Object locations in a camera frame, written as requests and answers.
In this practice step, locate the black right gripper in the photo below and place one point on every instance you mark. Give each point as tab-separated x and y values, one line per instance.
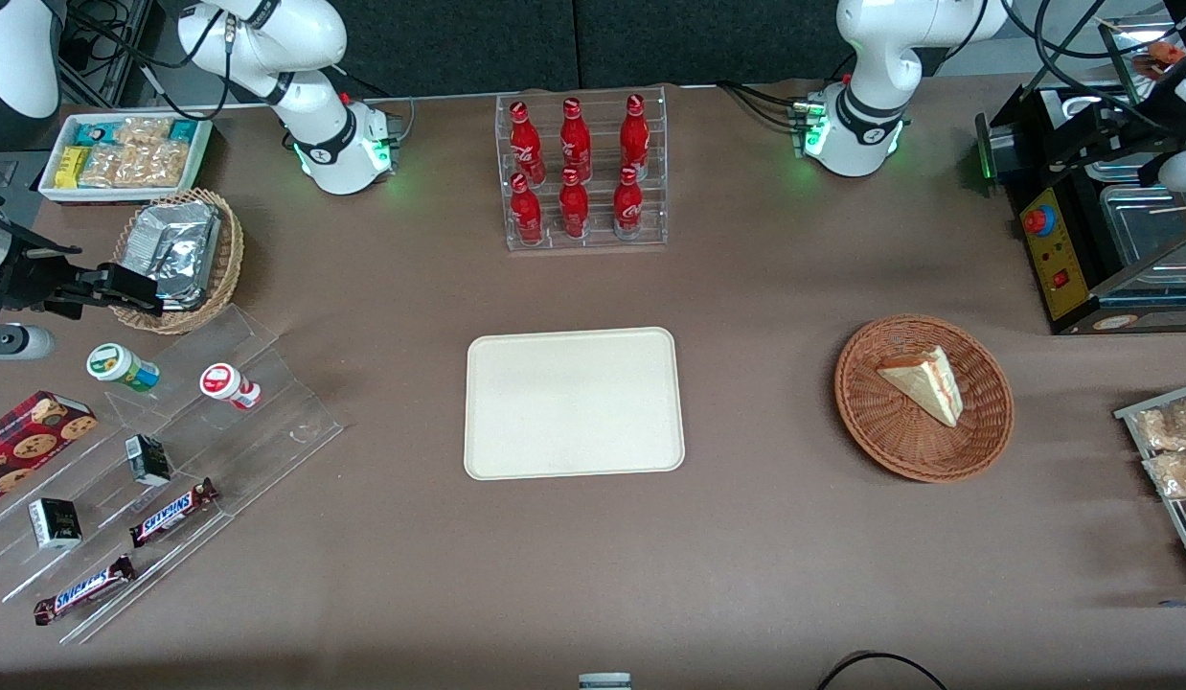
28	279

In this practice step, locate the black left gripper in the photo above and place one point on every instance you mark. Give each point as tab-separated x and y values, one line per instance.
1165	107

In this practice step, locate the triangle sandwich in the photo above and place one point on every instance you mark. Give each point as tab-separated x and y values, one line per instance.
928	381

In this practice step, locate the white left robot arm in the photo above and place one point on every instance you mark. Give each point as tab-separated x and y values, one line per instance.
866	57

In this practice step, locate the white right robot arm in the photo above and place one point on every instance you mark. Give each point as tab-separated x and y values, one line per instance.
315	96

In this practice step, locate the white rectangular snack tray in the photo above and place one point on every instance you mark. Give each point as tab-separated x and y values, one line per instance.
52	192

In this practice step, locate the oval tan wicker basket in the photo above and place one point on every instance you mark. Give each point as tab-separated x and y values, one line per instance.
227	259

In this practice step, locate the round brown wicker basket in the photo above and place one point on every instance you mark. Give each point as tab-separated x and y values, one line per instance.
890	431

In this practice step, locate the cream plastic serving tray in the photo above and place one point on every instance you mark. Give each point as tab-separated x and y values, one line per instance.
574	407

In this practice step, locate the green capped small cup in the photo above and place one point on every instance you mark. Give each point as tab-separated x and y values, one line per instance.
119	366

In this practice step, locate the silver foil wrapped package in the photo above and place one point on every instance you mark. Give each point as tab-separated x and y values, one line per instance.
176	249

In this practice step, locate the clear cracker packet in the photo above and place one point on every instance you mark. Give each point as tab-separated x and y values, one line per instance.
154	165
102	166
143	131

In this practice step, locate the yellow snack packet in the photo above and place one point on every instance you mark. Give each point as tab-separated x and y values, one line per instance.
72	167

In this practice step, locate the black sealing machine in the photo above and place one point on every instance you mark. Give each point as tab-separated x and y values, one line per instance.
1055	259

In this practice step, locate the red capped small cup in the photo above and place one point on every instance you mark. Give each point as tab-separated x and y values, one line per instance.
224	383

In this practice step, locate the teal snack packet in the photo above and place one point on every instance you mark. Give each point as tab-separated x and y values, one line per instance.
93	134
183	130

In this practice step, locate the red plaid cookie box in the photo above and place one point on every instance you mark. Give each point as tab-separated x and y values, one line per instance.
28	446

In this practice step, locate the small black chocolate box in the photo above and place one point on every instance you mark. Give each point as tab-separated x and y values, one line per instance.
148	460
55	523

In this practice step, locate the clear acrylic stepped display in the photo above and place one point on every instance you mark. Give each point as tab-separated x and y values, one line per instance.
267	431

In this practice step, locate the brown Snickers bar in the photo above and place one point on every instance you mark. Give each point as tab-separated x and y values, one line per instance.
171	513
83	589

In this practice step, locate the clear bagged fried snack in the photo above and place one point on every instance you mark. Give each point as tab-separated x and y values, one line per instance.
1177	473
1168	424

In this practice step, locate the red cola bottle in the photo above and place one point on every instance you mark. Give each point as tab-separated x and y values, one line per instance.
574	211
627	209
576	142
635	136
527	144
526	216

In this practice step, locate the clear acrylic bottle rack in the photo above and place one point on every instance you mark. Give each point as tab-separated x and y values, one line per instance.
593	206

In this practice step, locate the grey white small device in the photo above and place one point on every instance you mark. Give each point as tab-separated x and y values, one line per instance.
604	681

